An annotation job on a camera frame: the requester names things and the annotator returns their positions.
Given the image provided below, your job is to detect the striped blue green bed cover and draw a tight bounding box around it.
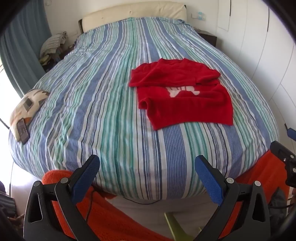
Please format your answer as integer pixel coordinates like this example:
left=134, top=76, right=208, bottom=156
left=8, top=17, right=279, bottom=202

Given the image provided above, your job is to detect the wall socket panel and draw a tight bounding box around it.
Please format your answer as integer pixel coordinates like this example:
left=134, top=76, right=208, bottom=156
left=191, top=11, right=206, bottom=21

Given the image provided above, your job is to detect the red t-shirt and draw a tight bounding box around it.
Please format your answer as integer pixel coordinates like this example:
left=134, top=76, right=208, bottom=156
left=128, top=58, right=233, bottom=131

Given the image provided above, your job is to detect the dark cluttered nightstand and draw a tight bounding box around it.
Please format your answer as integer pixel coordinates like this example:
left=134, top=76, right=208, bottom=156
left=55, top=45, right=77, bottom=61

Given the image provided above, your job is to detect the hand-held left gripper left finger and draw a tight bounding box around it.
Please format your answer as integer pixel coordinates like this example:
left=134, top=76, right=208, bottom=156
left=23, top=154, right=101, bottom=241

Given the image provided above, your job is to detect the dark grey cloth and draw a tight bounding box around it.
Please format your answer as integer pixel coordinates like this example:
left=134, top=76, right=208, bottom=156
left=269, top=188, right=289, bottom=223

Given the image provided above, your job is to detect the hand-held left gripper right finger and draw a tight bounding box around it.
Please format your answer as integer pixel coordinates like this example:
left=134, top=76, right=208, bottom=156
left=194, top=155, right=271, bottom=241

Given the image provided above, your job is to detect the orange fleece cloth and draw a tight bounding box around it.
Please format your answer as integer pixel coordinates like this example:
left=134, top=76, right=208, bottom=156
left=42, top=151, right=289, bottom=241

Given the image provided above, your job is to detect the pile of clothes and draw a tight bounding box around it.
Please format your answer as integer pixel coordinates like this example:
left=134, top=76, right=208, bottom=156
left=39, top=31, right=68, bottom=67

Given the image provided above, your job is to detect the light green stool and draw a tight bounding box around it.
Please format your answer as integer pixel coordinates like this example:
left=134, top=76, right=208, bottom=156
left=164, top=212, right=201, bottom=241

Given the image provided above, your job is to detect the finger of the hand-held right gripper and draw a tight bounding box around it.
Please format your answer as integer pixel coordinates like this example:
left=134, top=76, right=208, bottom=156
left=284, top=124, right=296, bottom=141

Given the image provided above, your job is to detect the dark wooden nightstand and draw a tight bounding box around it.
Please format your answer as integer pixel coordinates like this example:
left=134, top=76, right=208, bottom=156
left=196, top=29, right=218, bottom=48

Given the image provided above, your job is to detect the cream padded headboard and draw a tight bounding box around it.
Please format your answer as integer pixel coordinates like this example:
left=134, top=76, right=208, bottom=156
left=79, top=3, right=188, bottom=34

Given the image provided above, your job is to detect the teal curtain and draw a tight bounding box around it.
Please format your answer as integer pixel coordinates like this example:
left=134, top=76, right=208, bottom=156
left=0, top=0, right=52, bottom=98

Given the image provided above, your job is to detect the grey striped cloth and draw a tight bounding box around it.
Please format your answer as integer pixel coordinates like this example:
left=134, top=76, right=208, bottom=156
left=0, top=192, right=15, bottom=216

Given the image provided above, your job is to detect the black cable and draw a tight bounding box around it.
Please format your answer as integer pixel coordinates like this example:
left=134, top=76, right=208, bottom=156
left=87, top=190, right=162, bottom=223

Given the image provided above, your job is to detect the patterned cream pillow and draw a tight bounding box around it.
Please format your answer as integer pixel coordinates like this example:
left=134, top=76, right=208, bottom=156
left=9, top=89, right=50, bottom=142

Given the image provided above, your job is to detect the black smartphone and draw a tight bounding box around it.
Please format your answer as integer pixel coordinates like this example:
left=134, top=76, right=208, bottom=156
left=16, top=118, right=30, bottom=144

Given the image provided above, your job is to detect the white wardrobe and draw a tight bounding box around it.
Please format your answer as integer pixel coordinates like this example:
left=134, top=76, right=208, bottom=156
left=216, top=0, right=296, bottom=130

